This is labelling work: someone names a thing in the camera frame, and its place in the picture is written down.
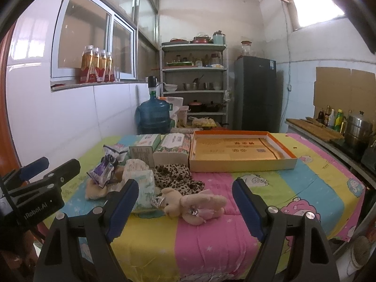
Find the floral tissue box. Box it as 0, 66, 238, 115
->
153, 133, 191, 166

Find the colourful cartoon bed sheet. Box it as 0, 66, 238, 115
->
50, 132, 367, 282

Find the leopard print scrunchie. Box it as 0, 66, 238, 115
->
154, 164, 205, 196

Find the metal storage shelf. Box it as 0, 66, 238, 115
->
159, 41, 231, 128

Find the orange shallow cardboard box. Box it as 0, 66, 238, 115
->
189, 130, 298, 172

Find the blue water jug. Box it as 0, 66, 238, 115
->
135, 76, 171, 134

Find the purple white snack packet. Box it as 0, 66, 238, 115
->
87, 154, 118, 188

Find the green yellow bottle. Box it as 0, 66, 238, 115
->
334, 109, 344, 132

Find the floral cream cloth scrunchie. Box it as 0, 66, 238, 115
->
122, 159, 150, 181

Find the green printed tissue pack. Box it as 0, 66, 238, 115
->
130, 170, 156, 214

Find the green white tissue box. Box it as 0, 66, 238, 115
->
129, 134, 161, 168

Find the glass jar red lid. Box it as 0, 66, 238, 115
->
241, 40, 252, 56

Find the cardboard wall sheet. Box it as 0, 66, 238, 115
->
313, 67, 376, 123

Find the steel steamer pot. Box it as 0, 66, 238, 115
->
344, 111, 373, 148

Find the purple dress plush bunny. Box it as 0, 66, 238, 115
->
85, 166, 124, 200

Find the black refrigerator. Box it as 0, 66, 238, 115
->
233, 56, 279, 133

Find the pack of drink bottles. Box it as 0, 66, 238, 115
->
78, 45, 115, 83

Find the wooden cutting board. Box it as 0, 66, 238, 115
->
286, 118, 344, 142

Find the pink dress plush bunny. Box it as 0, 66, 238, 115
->
152, 188, 227, 226

